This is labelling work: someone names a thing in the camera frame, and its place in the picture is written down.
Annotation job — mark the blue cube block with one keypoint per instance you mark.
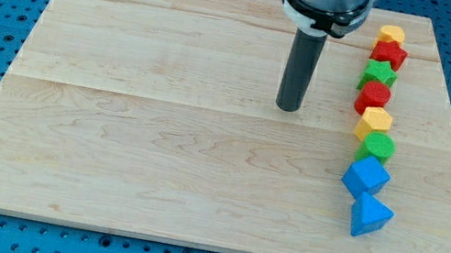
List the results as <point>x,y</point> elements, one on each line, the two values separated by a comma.
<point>365,176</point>

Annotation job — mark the green cylinder block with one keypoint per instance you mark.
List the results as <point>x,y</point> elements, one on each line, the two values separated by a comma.
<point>377,145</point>

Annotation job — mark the red star block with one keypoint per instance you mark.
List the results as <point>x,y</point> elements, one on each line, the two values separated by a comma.
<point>390,52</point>

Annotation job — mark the blue triangle block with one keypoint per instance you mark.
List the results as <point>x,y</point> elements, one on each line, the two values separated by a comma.
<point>368,215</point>

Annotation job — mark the light wooden board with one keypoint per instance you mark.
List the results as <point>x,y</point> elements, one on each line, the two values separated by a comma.
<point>156,119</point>

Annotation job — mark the yellow heart block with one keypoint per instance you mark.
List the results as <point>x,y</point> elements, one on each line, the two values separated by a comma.
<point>390,33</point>

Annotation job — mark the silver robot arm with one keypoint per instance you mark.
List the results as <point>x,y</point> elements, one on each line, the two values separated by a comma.
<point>333,5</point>

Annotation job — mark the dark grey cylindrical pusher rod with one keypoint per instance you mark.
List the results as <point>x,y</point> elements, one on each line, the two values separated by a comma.
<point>304,54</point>

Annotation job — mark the green star block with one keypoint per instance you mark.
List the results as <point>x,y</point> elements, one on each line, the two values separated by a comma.
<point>378,71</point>

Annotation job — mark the yellow hexagon block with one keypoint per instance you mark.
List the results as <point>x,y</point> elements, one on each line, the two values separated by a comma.
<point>374,119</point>

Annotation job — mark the red cylinder block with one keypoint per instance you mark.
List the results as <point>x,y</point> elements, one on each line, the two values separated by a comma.
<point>372,94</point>

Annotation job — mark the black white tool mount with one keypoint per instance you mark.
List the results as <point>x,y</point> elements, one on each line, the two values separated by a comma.
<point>317,23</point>

